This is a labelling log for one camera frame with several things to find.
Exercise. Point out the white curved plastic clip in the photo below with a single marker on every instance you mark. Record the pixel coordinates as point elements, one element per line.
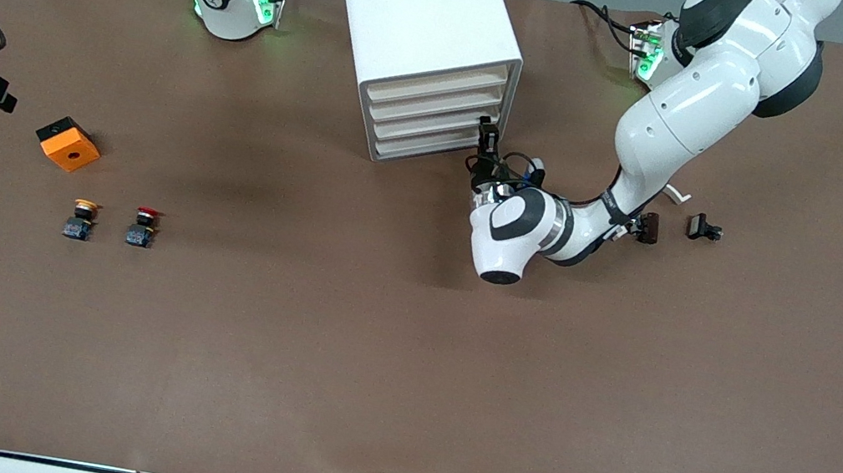
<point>680,195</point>

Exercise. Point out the brown table cover mat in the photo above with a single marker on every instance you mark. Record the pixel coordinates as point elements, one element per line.
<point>403,352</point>

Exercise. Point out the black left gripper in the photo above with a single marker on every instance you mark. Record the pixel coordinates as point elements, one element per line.
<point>485,170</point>

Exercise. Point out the small black plastic part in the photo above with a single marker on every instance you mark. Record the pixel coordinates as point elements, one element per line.
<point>698,226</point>

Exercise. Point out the white drawer cabinet shell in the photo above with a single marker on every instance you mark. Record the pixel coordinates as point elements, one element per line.
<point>425,0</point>

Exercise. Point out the white plastic cabinet drawer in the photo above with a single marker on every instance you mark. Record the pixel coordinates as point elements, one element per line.
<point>428,140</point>
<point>434,102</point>
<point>437,83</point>
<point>431,121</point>

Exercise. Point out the orange box with hole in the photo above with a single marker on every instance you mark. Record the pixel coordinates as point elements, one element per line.
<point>71,151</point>

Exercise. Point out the red push button switch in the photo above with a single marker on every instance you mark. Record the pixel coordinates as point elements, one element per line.
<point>140,234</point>

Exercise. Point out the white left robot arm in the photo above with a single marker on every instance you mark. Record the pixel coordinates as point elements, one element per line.
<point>685,118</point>

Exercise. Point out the brown connector block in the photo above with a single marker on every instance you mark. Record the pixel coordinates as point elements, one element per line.
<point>650,227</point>

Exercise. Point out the yellow push button switch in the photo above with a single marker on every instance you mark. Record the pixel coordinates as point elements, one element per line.
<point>78,226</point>

